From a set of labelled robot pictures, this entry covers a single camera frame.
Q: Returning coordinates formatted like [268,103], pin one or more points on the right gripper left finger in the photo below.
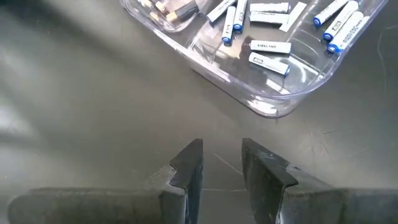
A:
[93,208]

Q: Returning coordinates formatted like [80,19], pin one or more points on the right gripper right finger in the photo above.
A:
[326,208]

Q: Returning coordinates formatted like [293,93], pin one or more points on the clear plastic bin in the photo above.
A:
[270,96]
[174,26]

